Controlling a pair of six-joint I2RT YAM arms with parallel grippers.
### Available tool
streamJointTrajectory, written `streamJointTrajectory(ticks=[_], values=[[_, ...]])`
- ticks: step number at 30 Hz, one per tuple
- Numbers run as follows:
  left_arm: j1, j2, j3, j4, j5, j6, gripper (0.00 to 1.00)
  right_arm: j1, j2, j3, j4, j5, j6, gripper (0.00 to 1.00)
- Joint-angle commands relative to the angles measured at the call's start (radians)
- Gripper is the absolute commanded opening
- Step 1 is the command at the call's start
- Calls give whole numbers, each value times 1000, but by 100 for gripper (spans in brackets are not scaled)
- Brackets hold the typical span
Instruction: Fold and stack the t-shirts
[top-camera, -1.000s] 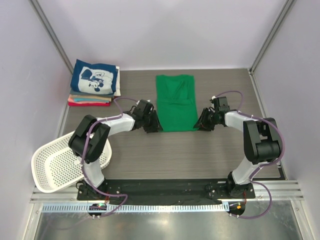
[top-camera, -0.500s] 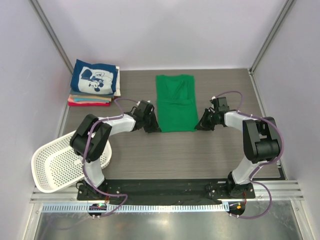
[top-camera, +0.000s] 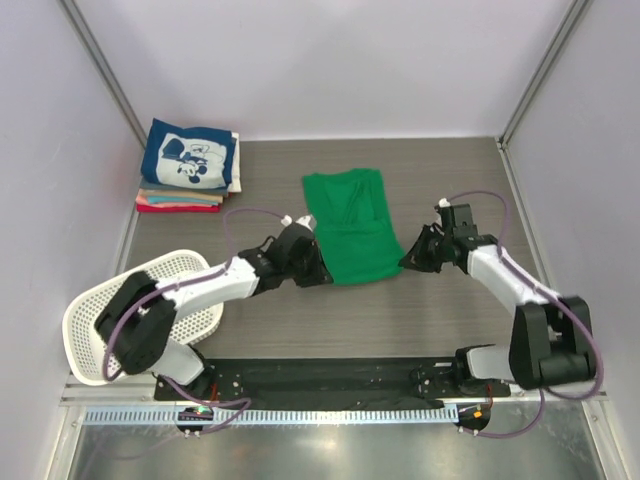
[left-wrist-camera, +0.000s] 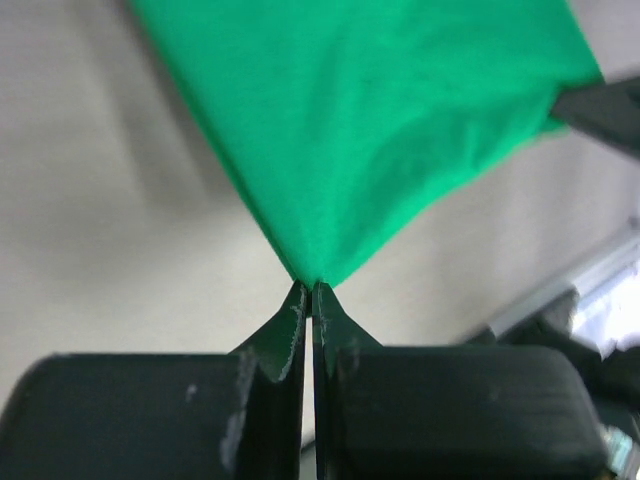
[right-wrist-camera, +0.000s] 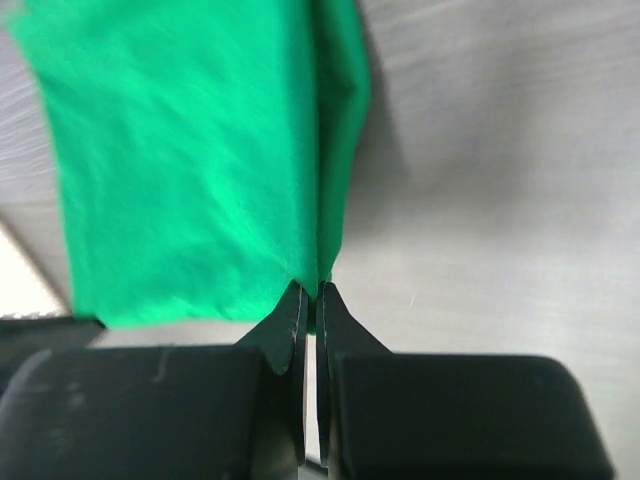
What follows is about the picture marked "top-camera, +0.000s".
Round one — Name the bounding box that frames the green t shirt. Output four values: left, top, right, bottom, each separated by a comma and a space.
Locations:
302, 168, 405, 286

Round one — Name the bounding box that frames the white perforated plastic basket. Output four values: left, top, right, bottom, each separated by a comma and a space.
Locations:
62, 249, 224, 386

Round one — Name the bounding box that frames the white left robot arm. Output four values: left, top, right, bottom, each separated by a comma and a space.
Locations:
94, 222, 333, 401

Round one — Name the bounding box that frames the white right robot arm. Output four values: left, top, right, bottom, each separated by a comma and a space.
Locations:
399, 200, 602, 396

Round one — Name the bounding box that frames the red folded t shirt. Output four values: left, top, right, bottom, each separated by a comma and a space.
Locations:
136, 203, 220, 213

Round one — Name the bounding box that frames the white folded t shirt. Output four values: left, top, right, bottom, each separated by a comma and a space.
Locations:
227, 132, 242, 194

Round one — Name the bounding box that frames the grey teal folded t shirt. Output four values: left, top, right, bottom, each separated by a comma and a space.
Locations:
140, 178, 229, 197

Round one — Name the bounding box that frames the beige folded t shirt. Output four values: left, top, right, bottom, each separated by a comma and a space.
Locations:
138, 188, 226, 203

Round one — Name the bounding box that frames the navy printed folded t shirt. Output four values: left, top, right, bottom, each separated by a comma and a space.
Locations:
141, 118, 238, 190

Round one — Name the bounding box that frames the turquoise folded t shirt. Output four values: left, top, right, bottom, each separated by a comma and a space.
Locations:
146, 196, 195, 205

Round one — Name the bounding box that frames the salmon pink folded t shirt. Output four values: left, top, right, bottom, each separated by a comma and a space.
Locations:
136, 190, 225, 206

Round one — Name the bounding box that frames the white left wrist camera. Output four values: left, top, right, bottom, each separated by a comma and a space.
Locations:
280, 214, 316, 231

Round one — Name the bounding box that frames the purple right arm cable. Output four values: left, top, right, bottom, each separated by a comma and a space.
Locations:
437, 190, 606, 440

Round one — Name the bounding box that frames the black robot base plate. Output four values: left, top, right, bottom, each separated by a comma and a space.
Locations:
152, 355, 512, 412

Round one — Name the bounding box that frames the white slotted cable duct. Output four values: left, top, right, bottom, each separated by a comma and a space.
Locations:
83, 404, 458, 426

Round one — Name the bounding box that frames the right aluminium corner post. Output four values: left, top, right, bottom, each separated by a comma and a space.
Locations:
496, 0, 592, 151

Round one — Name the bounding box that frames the aluminium corner post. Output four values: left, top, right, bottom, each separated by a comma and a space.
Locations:
57, 0, 147, 147
496, 0, 592, 151

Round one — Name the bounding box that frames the left aluminium corner post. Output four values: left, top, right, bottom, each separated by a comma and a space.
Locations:
57, 0, 147, 147

